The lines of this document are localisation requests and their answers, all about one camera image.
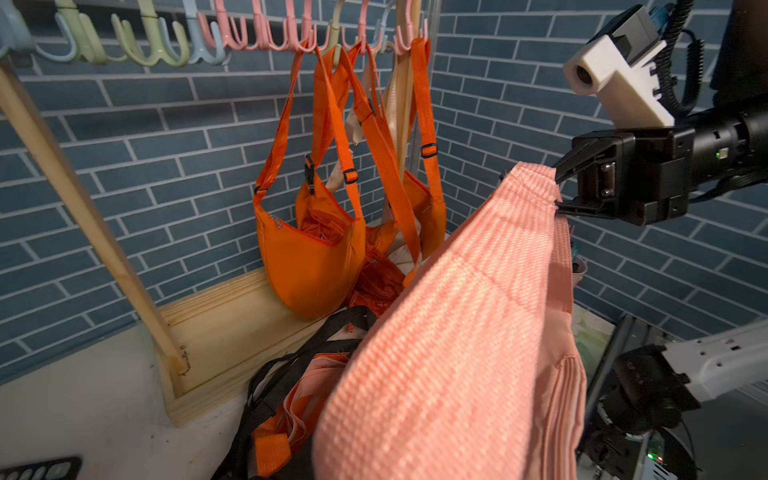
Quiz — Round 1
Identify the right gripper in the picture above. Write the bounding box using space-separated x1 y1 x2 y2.
555 127 695 226

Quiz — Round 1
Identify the large pink sling bag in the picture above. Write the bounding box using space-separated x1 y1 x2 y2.
283 353 350 454

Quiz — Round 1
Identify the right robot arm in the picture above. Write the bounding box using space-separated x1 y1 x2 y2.
556 1 767 479

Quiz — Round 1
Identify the beige sling bag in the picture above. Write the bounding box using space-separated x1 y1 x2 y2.
341 53 421 271

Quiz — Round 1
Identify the green hook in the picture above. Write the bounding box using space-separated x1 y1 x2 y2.
110 0 191 68
55 0 128 65

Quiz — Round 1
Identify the pink pen cup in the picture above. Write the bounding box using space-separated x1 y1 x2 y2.
571 242 588 287

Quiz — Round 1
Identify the wooden hanging rack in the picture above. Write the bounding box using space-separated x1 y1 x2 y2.
1 50 315 425

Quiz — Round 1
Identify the black desk calculator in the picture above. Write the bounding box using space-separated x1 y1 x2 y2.
0 456 83 480

